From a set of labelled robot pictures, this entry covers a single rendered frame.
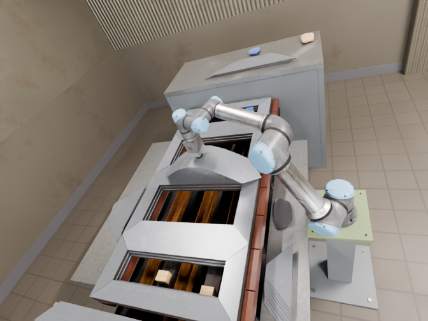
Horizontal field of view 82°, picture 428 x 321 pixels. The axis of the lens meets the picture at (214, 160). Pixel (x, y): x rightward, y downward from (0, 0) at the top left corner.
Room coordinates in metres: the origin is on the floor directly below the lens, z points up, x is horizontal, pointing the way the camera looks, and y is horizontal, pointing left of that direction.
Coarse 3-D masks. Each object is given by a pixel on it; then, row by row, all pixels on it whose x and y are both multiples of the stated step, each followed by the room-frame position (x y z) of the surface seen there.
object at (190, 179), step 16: (160, 176) 1.31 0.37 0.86; (176, 176) 1.24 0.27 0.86; (192, 176) 1.18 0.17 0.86; (208, 176) 1.11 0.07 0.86; (224, 176) 1.06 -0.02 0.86; (160, 192) 1.20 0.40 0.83; (256, 208) 0.78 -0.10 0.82; (128, 256) 0.83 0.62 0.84; (144, 256) 0.80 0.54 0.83; (160, 256) 0.74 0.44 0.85; (176, 256) 0.70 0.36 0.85; (160, 288) 0.59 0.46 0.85; (240, 304) 0.38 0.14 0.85; (192, 320) 0.40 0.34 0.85; (240, 320) 0.34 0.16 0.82
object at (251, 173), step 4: (248, 164) 1.00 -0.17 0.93; (248, 168) 0.98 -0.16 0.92; (252, 168) 0.98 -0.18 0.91; (248, 172) 0.95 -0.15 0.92; (252, 172) 0.95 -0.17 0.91; (256, 172) 0.95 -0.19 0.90; (248, 176) 0.93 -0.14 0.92; (252, 176) 0.93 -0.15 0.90; (244, 180) 0.91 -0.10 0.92; (248, 180) 0.90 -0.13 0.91
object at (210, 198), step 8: (232, 144) 1.55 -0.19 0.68; (208, 192) 1.16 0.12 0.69; (216, 192) 1.10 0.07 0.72; (208, 200) 1.10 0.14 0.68; (216, 200) 1.07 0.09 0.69; (200, 208) 1.03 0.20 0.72; (208, 208) 1.04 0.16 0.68; (200, 216) 1.00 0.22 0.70; (208, 216) 0.95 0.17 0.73; (184, 264) 0.74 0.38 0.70; (192, 264) 0.73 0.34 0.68; (184, 272) 0.71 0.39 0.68; (192, 272) 0.66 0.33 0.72; (176, 280) 0.66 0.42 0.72; (184, 280) 0.66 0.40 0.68; (192, 280) 0.63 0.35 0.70; (176, 288) 0.63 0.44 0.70; (184, 288) 0.63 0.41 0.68; (168, 320) 0.51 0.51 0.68; (176, 320) 0.50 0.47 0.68
